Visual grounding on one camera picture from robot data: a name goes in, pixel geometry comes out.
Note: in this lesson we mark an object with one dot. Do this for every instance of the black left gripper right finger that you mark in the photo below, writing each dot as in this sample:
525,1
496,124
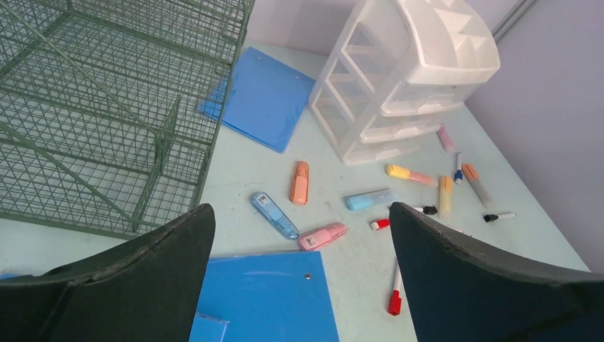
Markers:
459,288

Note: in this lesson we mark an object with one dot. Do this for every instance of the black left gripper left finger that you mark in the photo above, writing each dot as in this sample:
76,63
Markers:
145,289

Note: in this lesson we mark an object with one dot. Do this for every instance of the red cap marker lower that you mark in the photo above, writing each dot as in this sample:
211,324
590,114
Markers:
395,301

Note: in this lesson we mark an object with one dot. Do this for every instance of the red cap marker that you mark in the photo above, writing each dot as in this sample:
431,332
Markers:
395,301
380,224

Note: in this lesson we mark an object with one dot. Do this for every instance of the black cap marker right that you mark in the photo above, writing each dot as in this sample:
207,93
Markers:
495,217

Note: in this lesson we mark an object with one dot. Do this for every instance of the black cap marker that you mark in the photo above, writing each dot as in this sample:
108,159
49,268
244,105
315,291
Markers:
495,217
427,210

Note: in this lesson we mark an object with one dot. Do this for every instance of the black cap marker middle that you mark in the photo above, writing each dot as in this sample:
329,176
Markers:
427,210

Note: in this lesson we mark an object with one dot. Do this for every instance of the red cap marker upper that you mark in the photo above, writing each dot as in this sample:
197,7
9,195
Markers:
380,224

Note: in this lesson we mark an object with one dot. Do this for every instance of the pale yellow highlighter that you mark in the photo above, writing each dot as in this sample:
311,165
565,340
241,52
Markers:
445,197

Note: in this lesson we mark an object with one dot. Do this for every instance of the blue cap whiteboard marker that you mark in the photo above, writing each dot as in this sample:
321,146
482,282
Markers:
458,175

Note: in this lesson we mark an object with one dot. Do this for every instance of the orange grey highlighter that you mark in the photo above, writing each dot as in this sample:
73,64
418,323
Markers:
473,178

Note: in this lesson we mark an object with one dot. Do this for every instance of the light blue highlighter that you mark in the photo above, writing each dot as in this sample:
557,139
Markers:
369,199

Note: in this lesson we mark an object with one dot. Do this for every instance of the yellow pink highlighter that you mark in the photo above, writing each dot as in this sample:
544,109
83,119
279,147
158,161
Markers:
402,173

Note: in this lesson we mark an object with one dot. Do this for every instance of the blue transparent correction tape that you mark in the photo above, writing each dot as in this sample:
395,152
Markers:
274,216

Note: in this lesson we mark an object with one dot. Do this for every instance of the pink correction tape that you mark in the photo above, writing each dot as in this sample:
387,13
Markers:
321,237

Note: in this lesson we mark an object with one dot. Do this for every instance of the white plastic drawer organizer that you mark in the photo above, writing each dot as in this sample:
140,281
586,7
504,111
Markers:
396,70

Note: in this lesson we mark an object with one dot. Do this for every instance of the green wire mesh rack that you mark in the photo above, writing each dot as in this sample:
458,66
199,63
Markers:
110,109

